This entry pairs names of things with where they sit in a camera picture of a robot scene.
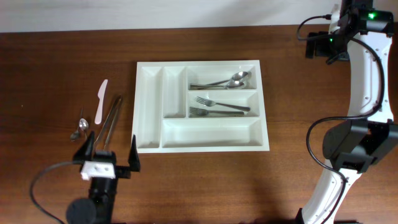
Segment metal kitchen tongs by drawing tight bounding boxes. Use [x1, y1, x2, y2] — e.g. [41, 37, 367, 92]
[94, 95, 123, 151]

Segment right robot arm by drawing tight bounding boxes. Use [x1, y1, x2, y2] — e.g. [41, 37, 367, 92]
[295, 1, 397, 223]

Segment white plastic cutlery tray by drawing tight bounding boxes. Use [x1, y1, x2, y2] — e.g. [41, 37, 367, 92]
[132, 60, 270, 153]

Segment small shiny teaspoon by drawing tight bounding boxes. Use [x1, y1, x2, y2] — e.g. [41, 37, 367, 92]
[79, 118, 89, 138]

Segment black cable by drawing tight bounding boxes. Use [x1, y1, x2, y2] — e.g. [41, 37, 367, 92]
[296, 14, 386, 224]
[29, 160, 82, 224]

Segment right black cable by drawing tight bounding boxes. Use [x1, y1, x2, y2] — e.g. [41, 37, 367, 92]
[296, 14, 386, 224]

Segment steel fork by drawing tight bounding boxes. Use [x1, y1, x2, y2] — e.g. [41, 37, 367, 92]
[195, 96, 251, 112]
[188, 107, 245, 117]

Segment left black cable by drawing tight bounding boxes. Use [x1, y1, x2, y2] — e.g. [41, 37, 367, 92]
[29, 160, 82, 224]

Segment small dark teaspoon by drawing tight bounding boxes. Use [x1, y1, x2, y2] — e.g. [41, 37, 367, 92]
[70, 108, 83, 141]

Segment white plastic knife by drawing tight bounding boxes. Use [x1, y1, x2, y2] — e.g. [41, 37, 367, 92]
[95, 79, 108, 124]

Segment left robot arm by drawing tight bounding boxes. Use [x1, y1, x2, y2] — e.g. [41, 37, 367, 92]
[66, 133, 141, 224]

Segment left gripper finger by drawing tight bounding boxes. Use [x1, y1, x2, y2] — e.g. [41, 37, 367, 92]
[72, 131, 95, 161]
[128, 134, 141, 172]

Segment steel tablespoon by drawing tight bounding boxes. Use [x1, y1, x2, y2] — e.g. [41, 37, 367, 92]
[209, 71, 251, 85]
[189, 81, 245, 90]

